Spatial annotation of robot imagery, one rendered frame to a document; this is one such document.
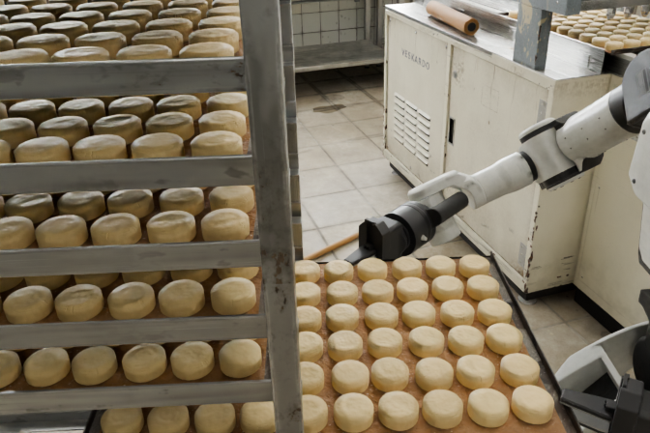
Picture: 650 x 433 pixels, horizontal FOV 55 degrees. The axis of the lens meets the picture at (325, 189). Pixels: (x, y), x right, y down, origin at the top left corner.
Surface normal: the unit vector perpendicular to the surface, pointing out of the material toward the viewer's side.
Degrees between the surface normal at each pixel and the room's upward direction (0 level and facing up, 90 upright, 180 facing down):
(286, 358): 90
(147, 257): 90
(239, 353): 0
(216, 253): 90
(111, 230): 0
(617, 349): 90
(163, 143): 0
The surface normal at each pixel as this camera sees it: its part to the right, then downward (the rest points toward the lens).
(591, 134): -0.85, 0.34
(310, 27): 0.31, 0.42
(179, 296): -0.03, -0.89
